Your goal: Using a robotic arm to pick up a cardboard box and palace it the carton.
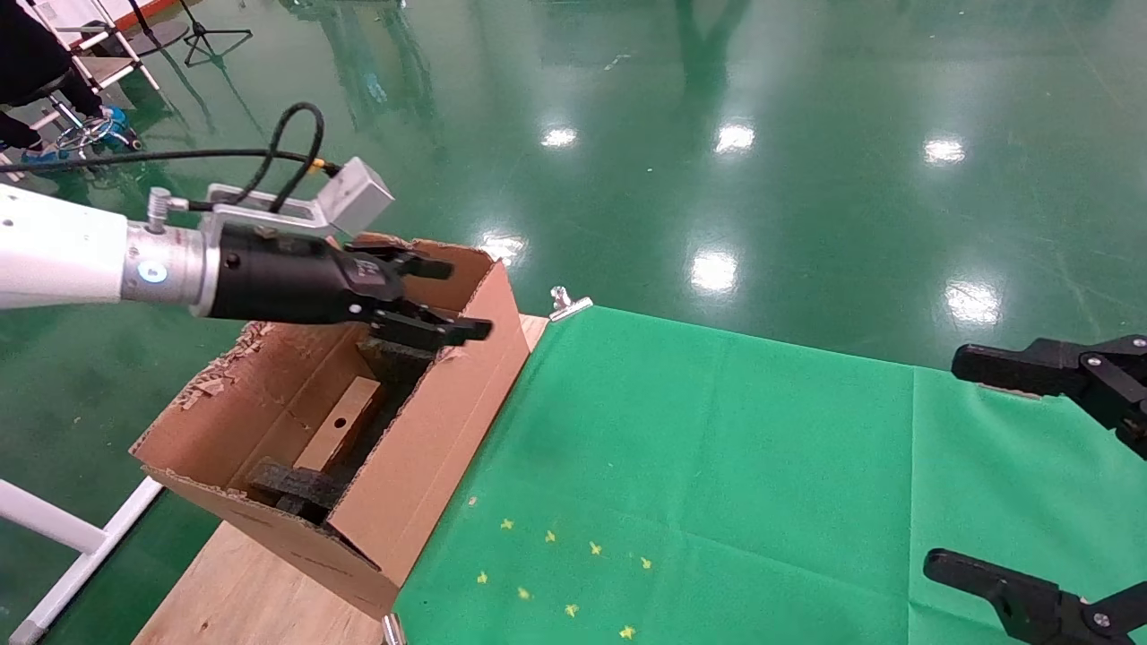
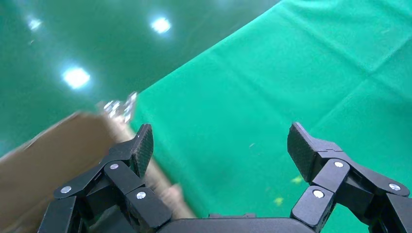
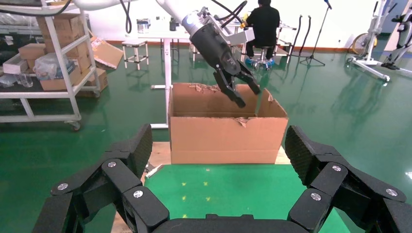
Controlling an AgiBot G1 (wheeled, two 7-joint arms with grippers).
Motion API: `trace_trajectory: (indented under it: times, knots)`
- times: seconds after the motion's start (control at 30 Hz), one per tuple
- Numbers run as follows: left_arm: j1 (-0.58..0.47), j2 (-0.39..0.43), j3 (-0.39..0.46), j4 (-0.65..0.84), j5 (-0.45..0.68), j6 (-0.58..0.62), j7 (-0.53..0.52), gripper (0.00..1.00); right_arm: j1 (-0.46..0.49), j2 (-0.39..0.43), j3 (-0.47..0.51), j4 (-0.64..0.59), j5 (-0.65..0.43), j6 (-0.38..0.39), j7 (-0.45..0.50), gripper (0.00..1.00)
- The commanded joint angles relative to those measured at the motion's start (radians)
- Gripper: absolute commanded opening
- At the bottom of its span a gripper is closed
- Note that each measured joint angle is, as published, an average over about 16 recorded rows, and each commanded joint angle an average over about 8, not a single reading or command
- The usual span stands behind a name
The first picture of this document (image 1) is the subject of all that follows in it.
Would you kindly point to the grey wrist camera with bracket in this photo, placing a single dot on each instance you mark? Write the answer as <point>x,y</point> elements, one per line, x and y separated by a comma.
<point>354,197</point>

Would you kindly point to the large open brown carton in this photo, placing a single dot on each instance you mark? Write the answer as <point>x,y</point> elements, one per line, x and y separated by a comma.
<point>430,448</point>

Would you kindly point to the silver metal clip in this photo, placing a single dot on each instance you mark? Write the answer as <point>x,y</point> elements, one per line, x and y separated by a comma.
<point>566,305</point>
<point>393,632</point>

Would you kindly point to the white metal frame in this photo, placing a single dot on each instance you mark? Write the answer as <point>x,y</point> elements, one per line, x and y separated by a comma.
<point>54,528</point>

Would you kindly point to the black foam block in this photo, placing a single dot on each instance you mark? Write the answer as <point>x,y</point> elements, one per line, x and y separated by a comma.
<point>300,484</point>
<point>394,363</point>

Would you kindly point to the small brown cardboard box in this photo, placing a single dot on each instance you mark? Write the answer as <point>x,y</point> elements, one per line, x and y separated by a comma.
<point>340,425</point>

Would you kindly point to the person in black clothes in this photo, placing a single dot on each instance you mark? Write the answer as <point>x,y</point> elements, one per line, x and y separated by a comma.
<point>27,54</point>

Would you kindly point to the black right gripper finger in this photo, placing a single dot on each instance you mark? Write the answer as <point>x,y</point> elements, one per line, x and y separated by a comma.
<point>1057,369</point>
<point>1030,605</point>

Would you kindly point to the green table cloth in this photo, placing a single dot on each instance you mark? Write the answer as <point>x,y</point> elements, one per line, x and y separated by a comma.
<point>762,466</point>

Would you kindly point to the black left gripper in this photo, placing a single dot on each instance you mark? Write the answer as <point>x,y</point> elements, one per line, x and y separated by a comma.
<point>287,278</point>

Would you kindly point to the black tripod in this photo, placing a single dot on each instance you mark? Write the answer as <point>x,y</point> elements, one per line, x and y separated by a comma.
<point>215,36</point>

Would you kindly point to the black stand with round base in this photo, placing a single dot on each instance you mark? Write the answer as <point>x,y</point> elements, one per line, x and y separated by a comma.
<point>157,34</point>

